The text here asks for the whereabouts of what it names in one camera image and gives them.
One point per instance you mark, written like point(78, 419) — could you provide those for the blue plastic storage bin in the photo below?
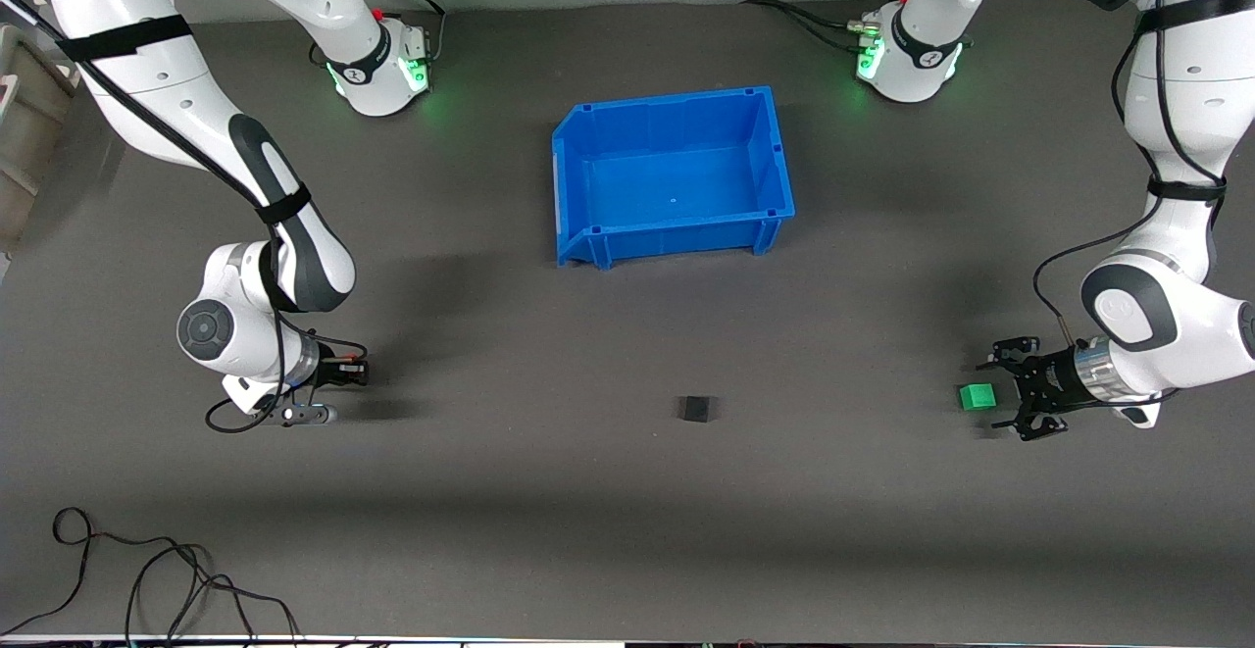
point(677, 236)

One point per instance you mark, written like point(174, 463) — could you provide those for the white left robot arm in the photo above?
point(1177, 89)

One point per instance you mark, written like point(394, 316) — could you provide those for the small black cube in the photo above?
point(695, 409)

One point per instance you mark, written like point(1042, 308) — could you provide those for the small green cube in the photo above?
point(978, 396)

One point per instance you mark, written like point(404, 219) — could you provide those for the beige plastic crate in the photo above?
point(29, 138)

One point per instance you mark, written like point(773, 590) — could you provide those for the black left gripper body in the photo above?
point(1053, 380)

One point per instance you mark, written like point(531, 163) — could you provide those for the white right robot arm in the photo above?
point(147, 70)

